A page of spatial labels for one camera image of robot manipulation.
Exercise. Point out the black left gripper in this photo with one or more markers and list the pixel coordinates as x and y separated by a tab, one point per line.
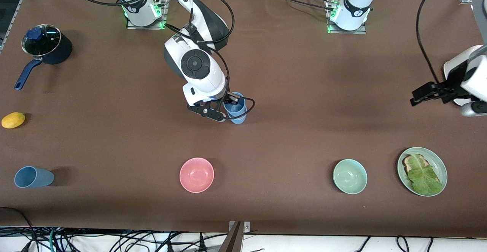
453	78

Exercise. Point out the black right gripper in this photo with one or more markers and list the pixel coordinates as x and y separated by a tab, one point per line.
231	99

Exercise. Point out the dusty blue plastic cup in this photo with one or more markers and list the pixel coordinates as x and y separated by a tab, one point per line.
242	109
34	177

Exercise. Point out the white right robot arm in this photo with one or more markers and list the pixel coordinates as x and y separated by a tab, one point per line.
205	77

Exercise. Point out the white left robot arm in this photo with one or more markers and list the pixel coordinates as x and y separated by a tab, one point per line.
355	0

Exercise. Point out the white toaster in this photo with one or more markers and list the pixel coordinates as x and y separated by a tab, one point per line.
452	63

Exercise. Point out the toasted bread slice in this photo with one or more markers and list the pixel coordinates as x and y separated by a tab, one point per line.
408	165

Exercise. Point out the brown table mat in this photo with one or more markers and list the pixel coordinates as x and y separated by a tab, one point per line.
304	92

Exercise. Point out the pink bowl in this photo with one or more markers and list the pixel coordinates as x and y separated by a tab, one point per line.
196	175

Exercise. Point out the green lettuce leaf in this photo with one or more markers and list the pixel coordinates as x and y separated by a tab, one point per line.
424	177

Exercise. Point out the pale green ribbed plate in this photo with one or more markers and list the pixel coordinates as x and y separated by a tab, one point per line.
403	179

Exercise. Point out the pale green bowl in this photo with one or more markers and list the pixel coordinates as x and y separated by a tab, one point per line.
350	176

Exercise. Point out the dark blue saucepan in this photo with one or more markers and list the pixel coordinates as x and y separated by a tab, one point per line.
62	52

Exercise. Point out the glass lid with blue knob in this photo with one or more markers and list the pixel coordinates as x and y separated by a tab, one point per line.
42	40

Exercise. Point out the yellow lemon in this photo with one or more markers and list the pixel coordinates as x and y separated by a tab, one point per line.
13	120

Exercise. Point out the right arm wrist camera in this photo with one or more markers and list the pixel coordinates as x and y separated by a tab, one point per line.
205	112

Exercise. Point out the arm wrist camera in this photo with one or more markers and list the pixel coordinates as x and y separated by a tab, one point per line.
205	112
473	110

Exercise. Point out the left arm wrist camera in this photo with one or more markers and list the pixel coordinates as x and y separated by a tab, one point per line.
473	110

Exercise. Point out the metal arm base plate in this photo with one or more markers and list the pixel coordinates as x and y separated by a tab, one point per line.
342	32
133	26

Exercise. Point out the small metal bracket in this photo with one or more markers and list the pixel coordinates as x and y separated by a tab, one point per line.
247	227

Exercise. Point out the dark stand post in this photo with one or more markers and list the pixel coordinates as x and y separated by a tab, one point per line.
233	240

